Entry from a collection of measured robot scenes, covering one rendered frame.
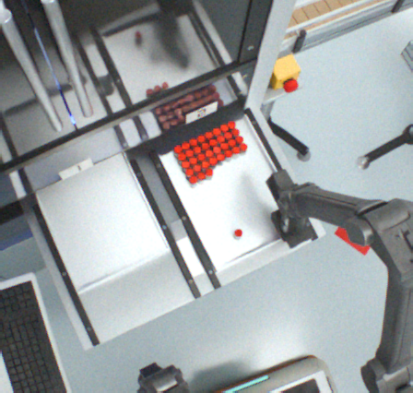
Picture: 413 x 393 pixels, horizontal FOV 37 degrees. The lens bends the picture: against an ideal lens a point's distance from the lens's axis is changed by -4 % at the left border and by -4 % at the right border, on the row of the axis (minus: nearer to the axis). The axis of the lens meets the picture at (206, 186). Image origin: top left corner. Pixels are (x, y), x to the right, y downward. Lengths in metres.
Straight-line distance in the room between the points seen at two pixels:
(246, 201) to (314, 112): 1.14
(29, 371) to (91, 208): 0.47
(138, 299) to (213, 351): 0.92
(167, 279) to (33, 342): 0.40
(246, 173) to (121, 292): 0.45
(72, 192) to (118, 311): 0.34
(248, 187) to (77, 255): 0.48
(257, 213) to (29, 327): 0.67
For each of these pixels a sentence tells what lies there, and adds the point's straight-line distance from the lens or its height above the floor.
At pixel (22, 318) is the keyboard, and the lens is 1.72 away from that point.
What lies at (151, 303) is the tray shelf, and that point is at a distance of 1.62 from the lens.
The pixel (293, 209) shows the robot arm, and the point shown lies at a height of 1.19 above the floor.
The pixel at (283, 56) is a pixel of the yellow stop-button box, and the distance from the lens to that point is 1.66.
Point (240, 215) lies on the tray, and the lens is 1.65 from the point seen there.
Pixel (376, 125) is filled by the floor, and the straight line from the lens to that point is 2.80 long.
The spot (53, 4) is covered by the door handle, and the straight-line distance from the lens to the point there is 0.80.
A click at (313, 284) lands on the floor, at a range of 2.56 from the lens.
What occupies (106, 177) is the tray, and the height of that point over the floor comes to 0.88.
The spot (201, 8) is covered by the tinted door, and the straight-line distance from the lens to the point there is 1.13.
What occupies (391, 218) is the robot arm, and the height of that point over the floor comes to 1.54.
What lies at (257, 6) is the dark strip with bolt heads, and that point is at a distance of 1.22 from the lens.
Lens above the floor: 2.49
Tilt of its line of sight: 75 degrees down
